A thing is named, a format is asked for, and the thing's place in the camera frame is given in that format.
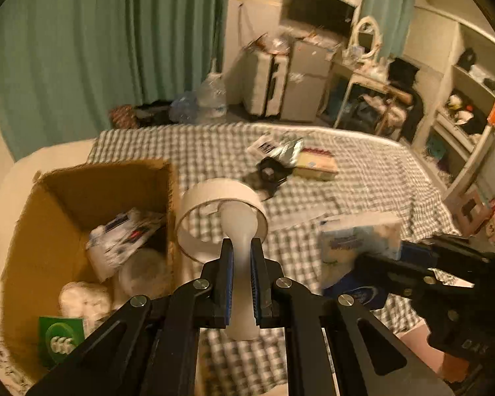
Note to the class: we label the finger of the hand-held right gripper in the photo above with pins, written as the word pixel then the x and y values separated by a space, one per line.
pixel 396 276
pixel 414 251

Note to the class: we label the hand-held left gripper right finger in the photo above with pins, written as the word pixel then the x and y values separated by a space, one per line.
pixel 255 280

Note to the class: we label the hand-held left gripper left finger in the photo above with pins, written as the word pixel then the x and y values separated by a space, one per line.
pixel 229 280

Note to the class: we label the white tape roll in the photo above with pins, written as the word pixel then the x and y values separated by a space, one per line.
pixel 239 231

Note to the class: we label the blue and white tissue pack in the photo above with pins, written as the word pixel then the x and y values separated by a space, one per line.
pixel 354 235

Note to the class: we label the white round bundle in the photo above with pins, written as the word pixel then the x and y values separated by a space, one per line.
pixel 144 272

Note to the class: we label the floral tissue pack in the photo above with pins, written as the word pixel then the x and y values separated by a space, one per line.
pixel 119 235

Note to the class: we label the green white packaging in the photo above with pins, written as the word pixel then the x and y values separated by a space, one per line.
pixel 84 301

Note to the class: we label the green box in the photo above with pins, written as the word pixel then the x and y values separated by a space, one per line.
pixel 62 338

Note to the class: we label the cardboard box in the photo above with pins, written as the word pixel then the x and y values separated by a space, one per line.
pixel 33 222

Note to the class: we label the dark blue packet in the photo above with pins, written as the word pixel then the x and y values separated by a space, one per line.
pixel 363 293

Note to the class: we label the wooden stool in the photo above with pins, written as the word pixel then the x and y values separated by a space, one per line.
pixel 458 210

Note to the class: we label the black pouch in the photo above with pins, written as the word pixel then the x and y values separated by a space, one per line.
pixel 272 169

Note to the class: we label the red and tan box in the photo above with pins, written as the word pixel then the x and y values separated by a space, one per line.
pixel 315 165

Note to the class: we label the silver foil packet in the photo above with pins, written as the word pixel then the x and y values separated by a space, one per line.
pixel 288 150

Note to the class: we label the black and white packet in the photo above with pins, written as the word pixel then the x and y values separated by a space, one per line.
pixel 264 145

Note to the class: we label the black clothing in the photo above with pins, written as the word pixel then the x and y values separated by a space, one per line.
pixel 404 74

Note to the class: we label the blue plastic bag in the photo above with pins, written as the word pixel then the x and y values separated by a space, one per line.
pixel 183 107

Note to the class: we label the white shelf unit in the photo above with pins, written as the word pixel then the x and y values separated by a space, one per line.
pixel 437 70

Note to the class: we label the black bag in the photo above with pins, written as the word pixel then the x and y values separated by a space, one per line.
pixel 152 112

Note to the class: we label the clear plastic water jug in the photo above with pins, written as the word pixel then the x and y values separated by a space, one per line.
pixel 212 90

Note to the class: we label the patterned bag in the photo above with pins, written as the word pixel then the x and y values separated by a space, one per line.
pixel 123 116

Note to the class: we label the grey mini fridge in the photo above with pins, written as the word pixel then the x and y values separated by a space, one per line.
pixel 305 86

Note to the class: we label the grey suitcase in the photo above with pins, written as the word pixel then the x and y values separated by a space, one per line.
pixel 260 82

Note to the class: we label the white framed mirror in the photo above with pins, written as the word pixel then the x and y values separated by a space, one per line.
pixel 367 19

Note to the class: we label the narrow green curtain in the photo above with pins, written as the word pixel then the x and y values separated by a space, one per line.
pixel 392 4

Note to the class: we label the black television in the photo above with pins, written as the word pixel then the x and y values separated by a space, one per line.
pixel 317 8

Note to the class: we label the wide green curtain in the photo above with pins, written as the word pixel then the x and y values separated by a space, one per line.
pixel 86 49

